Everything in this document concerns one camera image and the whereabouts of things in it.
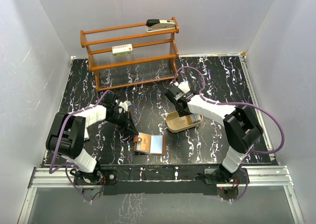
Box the yellow credit card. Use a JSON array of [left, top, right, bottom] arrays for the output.
[[136, 133, 151, 152]]

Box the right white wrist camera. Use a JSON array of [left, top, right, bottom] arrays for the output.
[[174, 81, 190, 93]]

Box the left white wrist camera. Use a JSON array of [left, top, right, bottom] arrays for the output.
[[118, 100, 131, 113]]

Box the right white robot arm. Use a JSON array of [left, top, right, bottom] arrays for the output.
[[165, 86, 263, 183]]

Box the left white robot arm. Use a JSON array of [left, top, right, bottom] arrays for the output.
[[46, 90, 138, 184]]

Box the beige oval tray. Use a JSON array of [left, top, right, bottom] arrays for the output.
[[165, 111, 203, 133]]

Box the wooden three-tier shelf rack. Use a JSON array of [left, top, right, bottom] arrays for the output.
[[80, 17, 179, 91]]

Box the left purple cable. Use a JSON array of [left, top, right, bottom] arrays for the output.
[[49, 90, 118, 202]]

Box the brown leather card holder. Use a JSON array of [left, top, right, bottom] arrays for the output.
[[133, 134, 166, 156]]

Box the black and beige stapler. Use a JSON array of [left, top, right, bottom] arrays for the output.
[[145, 19, 176, 33]]

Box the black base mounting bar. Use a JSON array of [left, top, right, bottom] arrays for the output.
[[101, 165, 249, 196]]

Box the white and red staples box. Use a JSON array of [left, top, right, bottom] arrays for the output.
[[112, 44, 133, 57]]

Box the stack of cards in tray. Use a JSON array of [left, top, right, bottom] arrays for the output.
[[190, 114, 202, 124]]

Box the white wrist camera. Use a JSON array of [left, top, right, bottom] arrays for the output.
[[118, 100, 131, 113], [174, 81, 190, 93]]

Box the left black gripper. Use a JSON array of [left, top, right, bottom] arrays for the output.
[[106, 110, 139, 136]]

